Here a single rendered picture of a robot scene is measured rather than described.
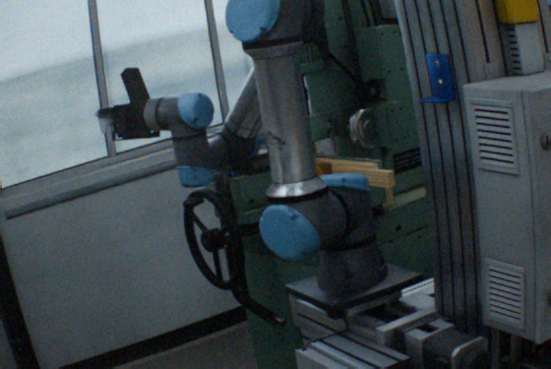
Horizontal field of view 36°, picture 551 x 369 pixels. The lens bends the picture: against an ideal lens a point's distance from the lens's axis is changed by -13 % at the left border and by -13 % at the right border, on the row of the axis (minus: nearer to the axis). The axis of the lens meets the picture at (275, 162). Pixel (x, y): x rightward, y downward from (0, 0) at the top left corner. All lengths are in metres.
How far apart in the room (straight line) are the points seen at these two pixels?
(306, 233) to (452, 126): 0.34
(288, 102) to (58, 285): 2.14
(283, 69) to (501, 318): 0.64
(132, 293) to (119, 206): 0.38
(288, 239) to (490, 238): 0.41
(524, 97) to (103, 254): 2.62
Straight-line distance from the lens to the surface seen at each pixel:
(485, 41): 1.68
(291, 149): 1.77
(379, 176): 2.45
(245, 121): 2.01
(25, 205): 3.62
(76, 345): 3.81
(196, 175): 1.97
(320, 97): 2.74
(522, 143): 1.51
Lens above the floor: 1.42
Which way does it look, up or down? 10 degrees down
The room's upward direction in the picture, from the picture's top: 9 degrees counter-clockwise
